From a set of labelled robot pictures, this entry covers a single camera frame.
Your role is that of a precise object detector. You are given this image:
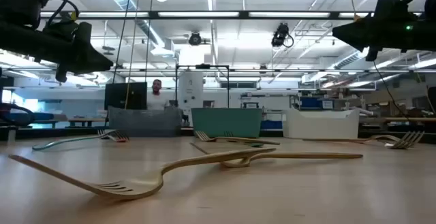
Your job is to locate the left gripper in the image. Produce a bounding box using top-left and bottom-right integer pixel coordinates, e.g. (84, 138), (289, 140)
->
(0, 19), (114, 84)

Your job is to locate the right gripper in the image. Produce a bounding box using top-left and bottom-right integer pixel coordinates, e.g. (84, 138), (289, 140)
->
(332, 12), (436, 62)

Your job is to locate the black monitor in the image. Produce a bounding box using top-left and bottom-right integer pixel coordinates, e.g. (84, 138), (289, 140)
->
(104, 81), (149, 111)

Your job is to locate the background work table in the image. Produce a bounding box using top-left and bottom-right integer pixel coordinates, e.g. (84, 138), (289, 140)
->
(29, 116), (107, 129)

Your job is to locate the overhead light bar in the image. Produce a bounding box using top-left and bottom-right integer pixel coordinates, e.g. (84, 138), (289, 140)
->
(39, 10), (372, 20)

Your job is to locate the blue storage bin white label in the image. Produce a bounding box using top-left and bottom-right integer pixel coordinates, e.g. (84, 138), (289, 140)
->
(300, 96), (334, 110)

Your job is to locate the person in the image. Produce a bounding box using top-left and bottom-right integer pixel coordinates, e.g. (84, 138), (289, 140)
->
(146, 78), (171, 111)

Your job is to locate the grey plastic bin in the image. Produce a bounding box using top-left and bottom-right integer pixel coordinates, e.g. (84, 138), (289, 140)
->
(108, 106), (184, 138)

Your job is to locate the wooden workbench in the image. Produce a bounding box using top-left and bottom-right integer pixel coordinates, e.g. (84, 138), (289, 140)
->
(359, 116), (436, 123)

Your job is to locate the white plastic bin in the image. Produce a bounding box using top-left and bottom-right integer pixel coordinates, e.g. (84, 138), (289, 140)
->
(281, 108), (361, 140)

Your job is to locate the white cylindrical tank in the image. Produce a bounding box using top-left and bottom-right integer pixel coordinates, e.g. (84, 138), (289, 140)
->
(177, 69), (205, 123)

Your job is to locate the black round ceiling lamp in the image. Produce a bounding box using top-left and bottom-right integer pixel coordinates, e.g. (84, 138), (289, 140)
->
(188, 31), (203, 46)

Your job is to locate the blue storage box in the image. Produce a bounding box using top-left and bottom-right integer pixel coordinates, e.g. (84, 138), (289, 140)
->
(260, 119), (283, 130)

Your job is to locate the teal plastic bin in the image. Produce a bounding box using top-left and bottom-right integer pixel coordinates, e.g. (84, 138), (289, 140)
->
(190, 107), (264, 139)

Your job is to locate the thin black hanging cable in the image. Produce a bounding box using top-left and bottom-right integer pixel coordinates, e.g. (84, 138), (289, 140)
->
(112, 0), (134, 84)

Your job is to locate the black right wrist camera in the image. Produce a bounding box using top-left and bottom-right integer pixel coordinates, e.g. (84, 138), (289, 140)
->
(381, 0), (417, 17)

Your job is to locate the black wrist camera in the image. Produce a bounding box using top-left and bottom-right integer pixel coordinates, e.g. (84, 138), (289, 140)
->
(0, 0), (49, 29)
(381, 0), (417, 17)

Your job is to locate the yellow hanging cable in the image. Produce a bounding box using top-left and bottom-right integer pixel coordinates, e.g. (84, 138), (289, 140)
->
(124, 80), (132, 110)

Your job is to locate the black cable yellow connector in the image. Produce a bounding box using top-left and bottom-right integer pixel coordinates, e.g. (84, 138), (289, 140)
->
(347, 0), (411, 123)

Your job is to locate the black ceiling camera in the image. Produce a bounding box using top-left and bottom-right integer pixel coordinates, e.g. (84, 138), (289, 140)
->
(270, 22), (294, 49)

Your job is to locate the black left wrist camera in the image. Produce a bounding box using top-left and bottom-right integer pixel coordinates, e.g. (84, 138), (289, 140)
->
(0, 0), (49, 29)

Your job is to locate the black table frame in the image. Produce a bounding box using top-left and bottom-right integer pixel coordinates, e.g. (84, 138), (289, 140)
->
(0, 125), (436, 146)

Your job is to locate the black curved hose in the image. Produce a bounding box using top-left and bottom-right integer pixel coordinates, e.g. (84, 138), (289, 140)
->
(0, 101), (36, 127)

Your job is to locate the black metal gantry frame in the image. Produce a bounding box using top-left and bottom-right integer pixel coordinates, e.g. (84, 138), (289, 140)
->
(174, 63), (230, 109)

